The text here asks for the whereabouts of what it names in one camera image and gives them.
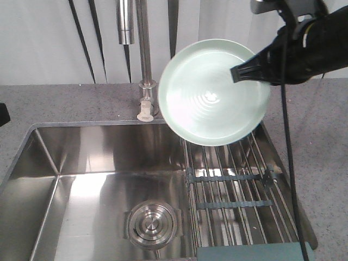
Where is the stainless steel faucet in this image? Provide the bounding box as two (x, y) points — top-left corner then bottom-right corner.
(116, 1), (157, 122)

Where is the stainless steel sink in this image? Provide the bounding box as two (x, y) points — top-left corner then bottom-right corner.
(0, 119), (319, 261)

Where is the white pleated curtain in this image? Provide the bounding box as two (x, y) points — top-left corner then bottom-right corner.
(1, 1), (284, 85)

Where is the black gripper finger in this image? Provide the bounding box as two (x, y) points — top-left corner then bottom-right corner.
(0, 103), (10, 126)

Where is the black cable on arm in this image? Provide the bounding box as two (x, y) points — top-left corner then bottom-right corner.
(279, 27), (310, 261)

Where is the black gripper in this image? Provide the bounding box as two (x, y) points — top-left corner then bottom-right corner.
(230, 26), (331, 85)

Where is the light green round plate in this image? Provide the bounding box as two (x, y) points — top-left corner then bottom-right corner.
(158, 39), (271, 146)

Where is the teal metal dish rack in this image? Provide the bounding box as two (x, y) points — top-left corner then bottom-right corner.
(182, 124), (302, 259)

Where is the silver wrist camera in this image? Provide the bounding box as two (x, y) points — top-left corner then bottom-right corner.
(250, 0), (328, 20)

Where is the round steel drain cover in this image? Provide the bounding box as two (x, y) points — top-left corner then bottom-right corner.
(123, 200), (183, 251)

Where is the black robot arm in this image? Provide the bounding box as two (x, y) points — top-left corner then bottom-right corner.
(231, 1), (347, 85)

